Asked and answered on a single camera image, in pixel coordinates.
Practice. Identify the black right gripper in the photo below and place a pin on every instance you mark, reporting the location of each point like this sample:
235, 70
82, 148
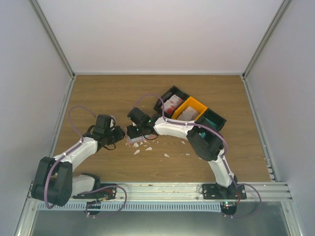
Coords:
132, 133

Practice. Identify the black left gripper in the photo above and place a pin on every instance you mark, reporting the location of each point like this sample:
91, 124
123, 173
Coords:
120, 136

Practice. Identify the pink card holder wallet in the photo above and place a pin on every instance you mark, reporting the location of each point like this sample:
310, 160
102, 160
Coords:
130, 141

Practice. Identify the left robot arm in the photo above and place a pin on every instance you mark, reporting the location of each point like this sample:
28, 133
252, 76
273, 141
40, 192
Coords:
54, 183

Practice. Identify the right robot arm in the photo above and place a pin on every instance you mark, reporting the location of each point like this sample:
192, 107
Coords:
206, 141

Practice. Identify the red white card stack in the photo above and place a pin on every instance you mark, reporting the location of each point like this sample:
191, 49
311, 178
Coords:
171, 104

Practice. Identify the black bin red cards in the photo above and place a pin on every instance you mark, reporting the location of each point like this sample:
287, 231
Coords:
174, 90

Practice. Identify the black bin teal cards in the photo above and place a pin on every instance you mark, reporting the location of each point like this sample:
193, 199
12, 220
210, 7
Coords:
213, 116

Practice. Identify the teal card stack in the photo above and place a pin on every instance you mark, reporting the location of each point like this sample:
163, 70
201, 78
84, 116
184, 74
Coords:
211, 123

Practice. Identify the white debris pile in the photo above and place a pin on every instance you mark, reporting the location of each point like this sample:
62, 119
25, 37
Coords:
141, 147

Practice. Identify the yellow bin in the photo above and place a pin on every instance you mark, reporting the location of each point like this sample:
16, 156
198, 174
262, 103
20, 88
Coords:
193, 103

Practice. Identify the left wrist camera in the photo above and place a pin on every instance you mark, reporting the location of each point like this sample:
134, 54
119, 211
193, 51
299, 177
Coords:
112, 122

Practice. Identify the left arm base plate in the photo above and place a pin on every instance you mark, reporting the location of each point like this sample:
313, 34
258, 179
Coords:
108, 193

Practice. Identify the grey cable duct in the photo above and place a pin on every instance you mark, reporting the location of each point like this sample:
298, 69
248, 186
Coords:
144, 206

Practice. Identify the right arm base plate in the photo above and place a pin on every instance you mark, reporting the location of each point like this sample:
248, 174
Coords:
213, 191

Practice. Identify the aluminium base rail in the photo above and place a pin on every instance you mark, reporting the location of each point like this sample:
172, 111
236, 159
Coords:
190, 192

